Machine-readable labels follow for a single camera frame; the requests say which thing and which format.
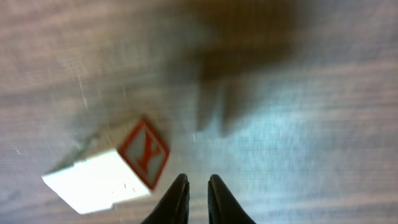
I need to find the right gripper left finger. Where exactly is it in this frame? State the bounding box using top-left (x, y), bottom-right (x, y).
top-left (141, 174), bottom-right (190, 224)

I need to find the white block red side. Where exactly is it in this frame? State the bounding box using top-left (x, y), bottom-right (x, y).
top-left (42, 119), bottom-right (170, 214)

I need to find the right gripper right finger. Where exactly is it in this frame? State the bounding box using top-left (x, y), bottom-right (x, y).
top-left (208, 174), bottom-right (255, 224)

